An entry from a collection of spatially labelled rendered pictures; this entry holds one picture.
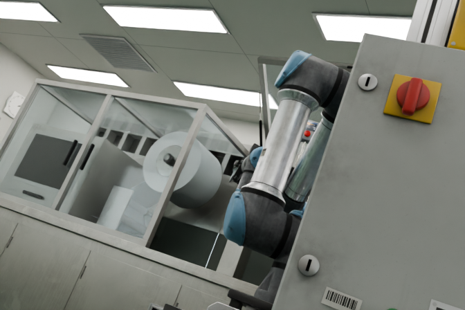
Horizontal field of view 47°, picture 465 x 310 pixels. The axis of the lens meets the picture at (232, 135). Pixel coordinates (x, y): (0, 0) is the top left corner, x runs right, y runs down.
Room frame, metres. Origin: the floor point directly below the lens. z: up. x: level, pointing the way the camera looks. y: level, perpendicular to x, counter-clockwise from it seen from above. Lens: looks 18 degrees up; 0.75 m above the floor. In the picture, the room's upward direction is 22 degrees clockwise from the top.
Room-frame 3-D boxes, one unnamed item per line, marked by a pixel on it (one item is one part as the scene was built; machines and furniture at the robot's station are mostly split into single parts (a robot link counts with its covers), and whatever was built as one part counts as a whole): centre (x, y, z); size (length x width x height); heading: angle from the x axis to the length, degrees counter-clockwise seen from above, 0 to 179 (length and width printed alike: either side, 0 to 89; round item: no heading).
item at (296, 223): (1.30, -0.26, 0.98); 0.13 x 0.12 x 0.14; 95
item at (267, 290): (1.30, -0.26, 0.87); 0.15 x 0.15 x 0.10
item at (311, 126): (2.28, -0.32, 1.66); 0.07 x 0.07 x 0.10; 76
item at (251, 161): (1.55, -0.11, 1.21); 0.11 x 0.08 x 0.09; 5
